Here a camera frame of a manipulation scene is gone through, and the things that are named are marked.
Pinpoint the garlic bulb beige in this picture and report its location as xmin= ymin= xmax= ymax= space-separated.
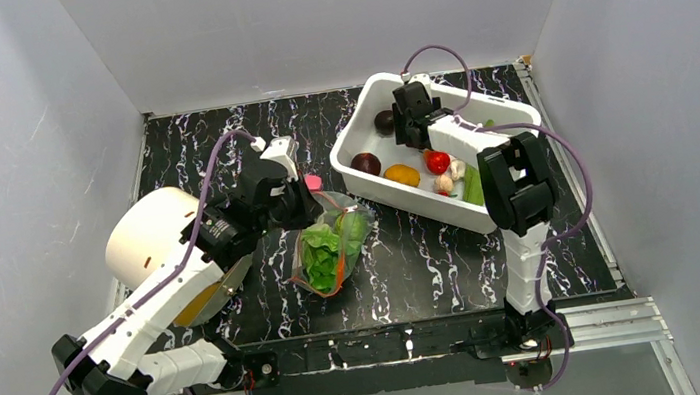
xmin=433 ymin=174 xmax=454 ymax=196

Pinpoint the pink small cube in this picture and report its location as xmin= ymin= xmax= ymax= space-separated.
xmin=304 ymin=174 xmax=323 ymax=192

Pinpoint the clear zip top bag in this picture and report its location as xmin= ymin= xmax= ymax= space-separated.
xmin=290 ymin=191 xmax=375 ymax=298

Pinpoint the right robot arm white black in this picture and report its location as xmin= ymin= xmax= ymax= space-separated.
xmin=391 ymin=81 xmax=564 ymax=359

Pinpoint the red tomato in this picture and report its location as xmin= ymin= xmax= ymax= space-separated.
xmin=422 ymin=150 xmax=451 ymax=176

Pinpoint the white plastic bin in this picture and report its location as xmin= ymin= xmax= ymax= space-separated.
xmin=330 ymin=72 xmax=541 ymax=234

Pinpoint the green leafy vegetable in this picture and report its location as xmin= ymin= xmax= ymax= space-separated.
xmin=453 ymin=119 xmax=507 ymax=210

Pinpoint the white cylindrical drum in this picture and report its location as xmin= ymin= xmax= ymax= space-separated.
xmin=97 ymin=178 xmax=259 ymax=338

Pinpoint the beige mushroom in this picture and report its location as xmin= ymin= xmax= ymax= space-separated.
xmin=448 ymin=159 xmax=468 ymax=182

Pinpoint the orange fruit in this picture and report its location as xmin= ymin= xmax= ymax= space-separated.
xmin=383 ymin=164 xmax=421 ymax=188

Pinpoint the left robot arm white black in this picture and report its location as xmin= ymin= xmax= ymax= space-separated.
xmin=51 ymin=161 xmax=322 ymax=395

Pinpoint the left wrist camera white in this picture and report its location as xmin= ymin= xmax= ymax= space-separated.
xmin=250 ymin=135 xmax=300 ymax=181

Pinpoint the green napa cabbage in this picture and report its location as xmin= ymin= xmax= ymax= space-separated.
xmin=299 ymin=211 xmax=371 ymax=295

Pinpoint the dark purple fruit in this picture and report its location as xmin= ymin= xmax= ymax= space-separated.
xmin=350 ymin=152 xmax=382 ymax=176
xmin=373 ymin=109 xmax=395 ymax=137

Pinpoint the dark purple fruit back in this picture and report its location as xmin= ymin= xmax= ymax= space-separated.
xmin=373 ymin=109 xmax=395 ymax=137

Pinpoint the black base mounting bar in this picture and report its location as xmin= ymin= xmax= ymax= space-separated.
xmin=239 ymin=307 xmax=575 ymax=395

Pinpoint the dark purple fruit front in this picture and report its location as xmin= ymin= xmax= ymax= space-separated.
xmin=350 ymin=152 xmax=382 ymax=176

